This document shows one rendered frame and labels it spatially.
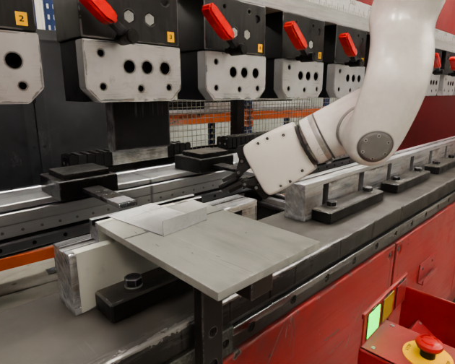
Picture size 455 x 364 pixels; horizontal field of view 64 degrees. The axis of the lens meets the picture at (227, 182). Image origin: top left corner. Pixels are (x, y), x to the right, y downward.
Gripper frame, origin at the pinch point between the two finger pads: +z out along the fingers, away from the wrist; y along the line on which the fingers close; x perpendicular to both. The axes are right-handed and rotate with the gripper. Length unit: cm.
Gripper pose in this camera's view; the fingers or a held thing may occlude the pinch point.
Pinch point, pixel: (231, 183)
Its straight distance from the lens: 67.0
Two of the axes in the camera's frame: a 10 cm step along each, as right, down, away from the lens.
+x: -2.8, 2.3, -9.3
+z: -8.3, 4.3, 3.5
